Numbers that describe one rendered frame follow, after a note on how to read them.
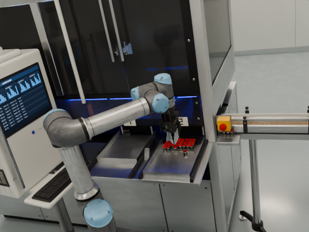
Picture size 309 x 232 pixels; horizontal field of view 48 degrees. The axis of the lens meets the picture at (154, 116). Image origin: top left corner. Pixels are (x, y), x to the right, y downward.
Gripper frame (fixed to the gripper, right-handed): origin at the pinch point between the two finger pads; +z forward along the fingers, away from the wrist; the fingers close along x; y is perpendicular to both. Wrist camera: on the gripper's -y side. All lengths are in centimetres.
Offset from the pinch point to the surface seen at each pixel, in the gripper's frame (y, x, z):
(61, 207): -17, -99, 67
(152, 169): -5.2, -17.3, 21.3
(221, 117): -39.0, 16.9, 6.4
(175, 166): -8.5, -4.9, 21.3
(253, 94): -313, 9, 109
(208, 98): -35.6, 10.8, -6.9
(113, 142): -32, -54, 21
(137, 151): -23.0, -33.0, 21.3
